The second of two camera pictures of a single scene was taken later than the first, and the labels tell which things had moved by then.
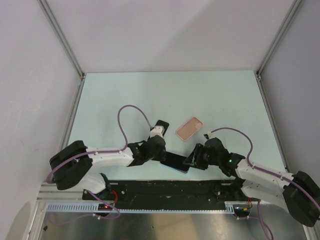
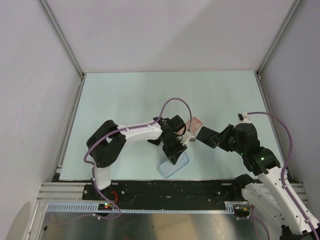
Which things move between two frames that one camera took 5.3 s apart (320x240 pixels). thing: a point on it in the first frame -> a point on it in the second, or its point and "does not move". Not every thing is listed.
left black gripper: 160,157 -> 173,154
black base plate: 167,194 does not move
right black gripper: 192,159 -> 220,138
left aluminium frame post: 63,38 does not move
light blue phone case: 175,170 -> 167,168
